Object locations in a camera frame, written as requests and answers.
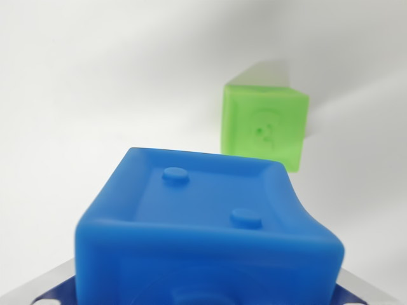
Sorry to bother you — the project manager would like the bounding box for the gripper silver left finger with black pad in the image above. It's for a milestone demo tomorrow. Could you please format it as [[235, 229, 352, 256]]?
[[0, 257, 77, 305]]

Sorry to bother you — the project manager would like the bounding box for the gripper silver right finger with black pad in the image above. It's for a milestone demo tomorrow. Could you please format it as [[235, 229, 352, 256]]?
[[330, 269, 400, 305]]

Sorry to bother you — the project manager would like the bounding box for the blue soft cube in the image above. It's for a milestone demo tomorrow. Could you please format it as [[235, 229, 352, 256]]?
[[72, 147, 346, 305]]

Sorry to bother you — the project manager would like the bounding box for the green soft cube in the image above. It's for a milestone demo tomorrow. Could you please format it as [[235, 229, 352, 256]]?
[[220, 60, 310, 174]]

